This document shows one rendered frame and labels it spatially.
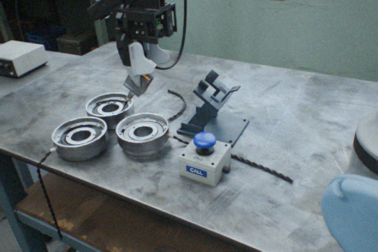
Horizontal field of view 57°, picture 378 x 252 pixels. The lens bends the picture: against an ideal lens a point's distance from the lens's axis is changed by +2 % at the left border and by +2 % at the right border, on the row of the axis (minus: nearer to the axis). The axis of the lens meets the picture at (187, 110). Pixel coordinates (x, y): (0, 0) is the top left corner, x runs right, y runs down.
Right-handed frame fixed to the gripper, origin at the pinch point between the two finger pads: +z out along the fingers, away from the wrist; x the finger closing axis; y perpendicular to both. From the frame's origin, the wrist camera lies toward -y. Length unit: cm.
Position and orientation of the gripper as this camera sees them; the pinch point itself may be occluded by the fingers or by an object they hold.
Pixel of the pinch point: (140, 76)
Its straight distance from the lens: 69.1
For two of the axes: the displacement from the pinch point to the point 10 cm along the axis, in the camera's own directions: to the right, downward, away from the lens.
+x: 4.6, -4.8, 7.5
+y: 8.9, 1.9, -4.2
